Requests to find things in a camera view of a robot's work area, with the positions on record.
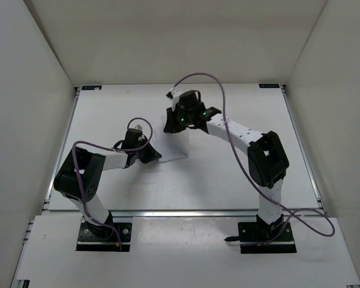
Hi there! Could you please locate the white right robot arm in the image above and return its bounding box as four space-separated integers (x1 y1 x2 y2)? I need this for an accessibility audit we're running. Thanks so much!
163 89 289 241

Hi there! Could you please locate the table corner label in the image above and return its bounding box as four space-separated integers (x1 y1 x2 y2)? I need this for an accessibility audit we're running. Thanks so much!
81 85 102 91
259 83 280 89

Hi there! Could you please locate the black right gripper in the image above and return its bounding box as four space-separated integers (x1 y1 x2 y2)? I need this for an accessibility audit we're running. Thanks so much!
165 106 194 134

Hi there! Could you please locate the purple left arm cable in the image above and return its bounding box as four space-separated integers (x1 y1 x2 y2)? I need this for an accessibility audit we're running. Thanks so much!
72 117 154 251

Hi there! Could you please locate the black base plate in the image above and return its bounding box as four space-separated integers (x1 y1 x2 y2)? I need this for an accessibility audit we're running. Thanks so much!
224 217 297 254
76 220 133 252

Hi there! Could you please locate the white fabric skirt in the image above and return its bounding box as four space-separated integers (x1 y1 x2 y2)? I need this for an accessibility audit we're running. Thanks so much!
153 116 190 163

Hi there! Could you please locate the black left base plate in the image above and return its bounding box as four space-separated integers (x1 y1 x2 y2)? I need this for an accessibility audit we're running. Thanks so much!
76 220 133 252

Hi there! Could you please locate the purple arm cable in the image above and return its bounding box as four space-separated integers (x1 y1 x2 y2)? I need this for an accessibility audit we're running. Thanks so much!
72 117 154 251
166 72 336 247

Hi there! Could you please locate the right table corner label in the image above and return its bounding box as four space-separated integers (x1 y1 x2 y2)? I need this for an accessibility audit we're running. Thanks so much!
259 83 280 89

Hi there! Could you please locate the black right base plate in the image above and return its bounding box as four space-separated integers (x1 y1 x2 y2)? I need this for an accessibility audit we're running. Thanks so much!
224 217 297 254

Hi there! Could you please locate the aluminium front frame rail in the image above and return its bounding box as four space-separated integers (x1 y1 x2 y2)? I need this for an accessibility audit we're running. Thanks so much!
43 206 328 223

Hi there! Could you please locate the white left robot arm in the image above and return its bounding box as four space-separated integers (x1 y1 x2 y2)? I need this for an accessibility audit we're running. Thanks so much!
53 128 162 239

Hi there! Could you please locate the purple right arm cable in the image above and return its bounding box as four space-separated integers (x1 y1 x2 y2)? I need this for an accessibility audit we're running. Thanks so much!
166 72 336 247

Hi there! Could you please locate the left table corner label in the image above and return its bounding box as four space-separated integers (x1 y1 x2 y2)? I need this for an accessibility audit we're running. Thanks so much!
81 85 102 91

